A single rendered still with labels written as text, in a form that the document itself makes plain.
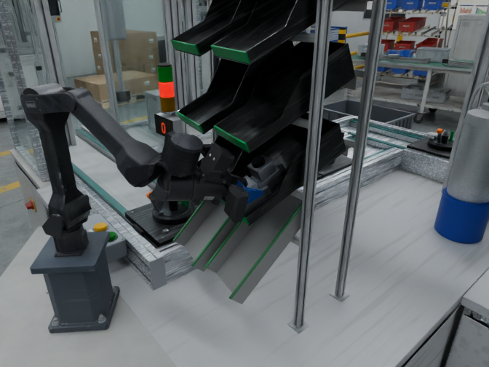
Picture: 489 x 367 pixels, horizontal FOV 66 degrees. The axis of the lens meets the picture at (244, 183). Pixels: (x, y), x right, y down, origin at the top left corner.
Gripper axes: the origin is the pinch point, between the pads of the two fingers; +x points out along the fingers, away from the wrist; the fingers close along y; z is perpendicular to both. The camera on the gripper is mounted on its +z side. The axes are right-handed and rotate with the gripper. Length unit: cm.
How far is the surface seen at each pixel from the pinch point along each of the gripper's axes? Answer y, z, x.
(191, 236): 21.6, -25.0, 0.9
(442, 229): 5, -16, 87
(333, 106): 182, -6, 181
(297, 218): -4.1, -5.1, 13.1
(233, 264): 4.1, -22.6, 5.3
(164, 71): 64, 12, -1
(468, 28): 404, 134, 623
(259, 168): 1.4, 4.0, 3.7
